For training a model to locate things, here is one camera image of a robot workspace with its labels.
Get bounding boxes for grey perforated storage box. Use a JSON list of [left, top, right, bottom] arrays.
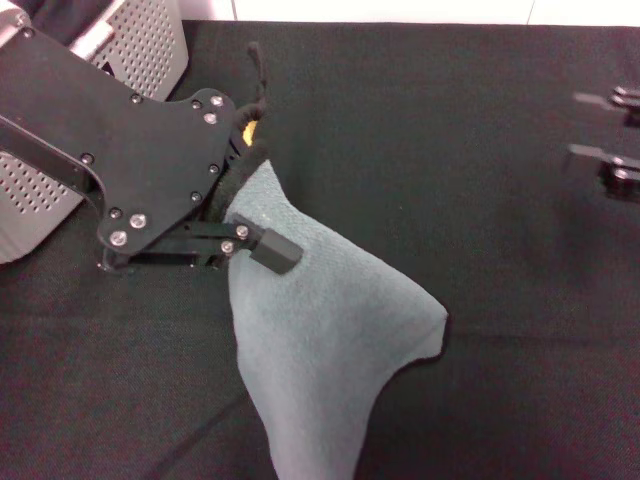
[[0, 0, 190, 265]]

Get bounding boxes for black tablecloth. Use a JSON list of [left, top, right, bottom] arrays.
[[0, 19, 640, 480]]

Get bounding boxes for dark cloth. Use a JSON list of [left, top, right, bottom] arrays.
[[29, 0, 119, 49]]

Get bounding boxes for grey towel with black trim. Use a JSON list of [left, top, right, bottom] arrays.
[[209, 40, 450, 480]]

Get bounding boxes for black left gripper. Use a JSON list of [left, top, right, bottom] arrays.
[[0, 29, 237, 272]]

